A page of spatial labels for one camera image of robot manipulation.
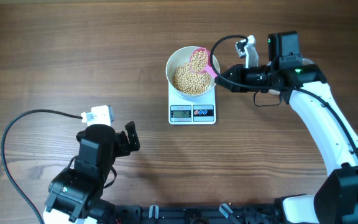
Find white digital kitchen scale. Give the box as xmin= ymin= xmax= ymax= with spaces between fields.
xmin=168 ymin=84 xmax=217 ymax=125

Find pink plastic measuring scoop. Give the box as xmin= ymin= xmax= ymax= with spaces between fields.
xmin=189 ymin=47 xmax=217 ymax=78

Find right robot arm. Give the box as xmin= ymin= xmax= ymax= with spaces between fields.
xmin=214 ymin=31 xmax=358 ymax=223

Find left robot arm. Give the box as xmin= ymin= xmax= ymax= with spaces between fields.
xmin=43 ymin=121 xmax=140 ymax=224

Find black camera cable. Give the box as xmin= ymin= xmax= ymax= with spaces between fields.
xmin=0 ymin=109 xmax=83 ymax=224
xmin=209 ymin=34 xmax=358 ymax=224

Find left black camera cable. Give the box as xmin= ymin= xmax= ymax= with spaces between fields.
xmin=0 ymin=109 xmax=83 ymax=224

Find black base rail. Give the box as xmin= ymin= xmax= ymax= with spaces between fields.
xmin=115 ymin=203 xmax=281 ymax=224

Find white bowl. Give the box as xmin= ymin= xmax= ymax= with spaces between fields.
xmin=165 ymin=46 xmax=216 ymax=96

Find right black camera cable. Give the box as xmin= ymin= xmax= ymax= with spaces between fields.
xmin=209 ymin=34 xmax=358 ymax=224

